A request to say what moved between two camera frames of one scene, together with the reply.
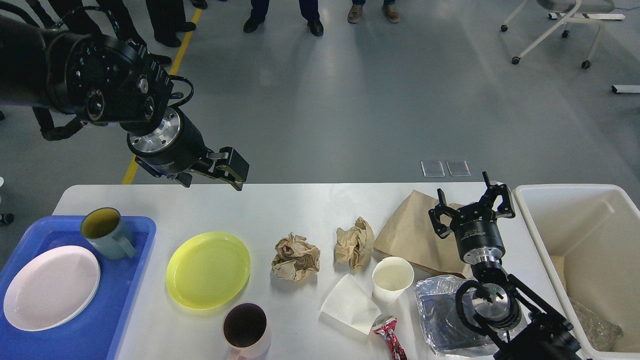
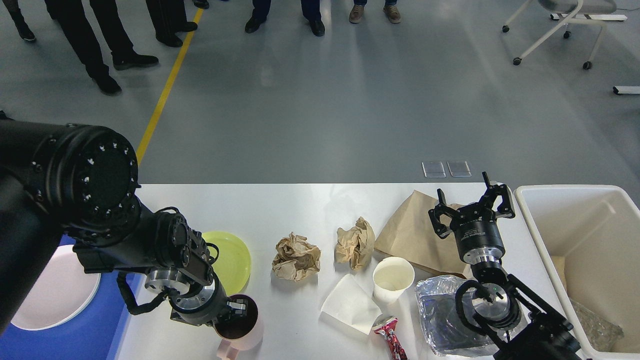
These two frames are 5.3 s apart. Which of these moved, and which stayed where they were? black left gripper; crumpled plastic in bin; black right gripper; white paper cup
Moved: black left gripper
Stayed: white paper cup; black right gripper; crumpled plastic in bin
